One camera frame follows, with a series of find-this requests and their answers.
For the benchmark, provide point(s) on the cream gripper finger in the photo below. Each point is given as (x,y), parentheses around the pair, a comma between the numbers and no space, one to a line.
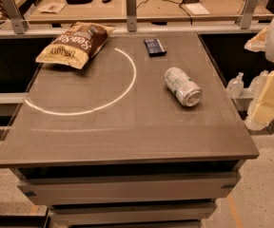
(258,42)
(261,109)

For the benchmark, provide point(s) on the silver green 7up can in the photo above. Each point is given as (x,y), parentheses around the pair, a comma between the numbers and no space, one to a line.
(182,87)

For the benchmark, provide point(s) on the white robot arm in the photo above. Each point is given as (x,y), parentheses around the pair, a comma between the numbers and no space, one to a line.
(269,50)

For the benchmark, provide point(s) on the clear plastic bottle right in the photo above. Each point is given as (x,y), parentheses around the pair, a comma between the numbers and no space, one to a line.
(257,81)

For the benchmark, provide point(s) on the clear plastic bottle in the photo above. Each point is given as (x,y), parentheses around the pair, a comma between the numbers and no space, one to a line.
(235,86)
(257,81)

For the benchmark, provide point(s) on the clear plastic bottle left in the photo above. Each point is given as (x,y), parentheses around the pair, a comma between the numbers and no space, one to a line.
(235,86)

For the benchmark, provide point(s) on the white paper sheet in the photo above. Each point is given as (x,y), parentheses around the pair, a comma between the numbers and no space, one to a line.
(197,9)

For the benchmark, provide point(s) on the dark blue snack packet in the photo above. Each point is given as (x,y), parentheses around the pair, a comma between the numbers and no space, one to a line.
(154,47)

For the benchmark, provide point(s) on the grey drawer cabinet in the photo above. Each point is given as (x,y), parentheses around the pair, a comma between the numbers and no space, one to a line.
(129,193)

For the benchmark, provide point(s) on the brown yellow chip bag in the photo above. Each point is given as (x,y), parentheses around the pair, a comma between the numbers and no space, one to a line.
(76,46)

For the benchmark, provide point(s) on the dark pouch on back table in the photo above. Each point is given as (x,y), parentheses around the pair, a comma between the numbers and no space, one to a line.
(78,2)

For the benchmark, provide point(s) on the beige paper packet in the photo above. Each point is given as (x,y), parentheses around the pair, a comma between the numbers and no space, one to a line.
(52,7)

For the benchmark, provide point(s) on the right metal bracket post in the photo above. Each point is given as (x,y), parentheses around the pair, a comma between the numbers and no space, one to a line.
(245,19)

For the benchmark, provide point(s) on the metal bracket post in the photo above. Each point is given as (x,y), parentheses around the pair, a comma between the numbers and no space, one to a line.
(245,19)
(131,15)
(18,22)

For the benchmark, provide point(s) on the middle metal bracket post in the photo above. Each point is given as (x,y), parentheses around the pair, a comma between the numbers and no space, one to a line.
(131,15)

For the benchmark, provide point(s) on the left metal bracket post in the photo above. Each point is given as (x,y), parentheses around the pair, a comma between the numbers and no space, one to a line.
(18,22)

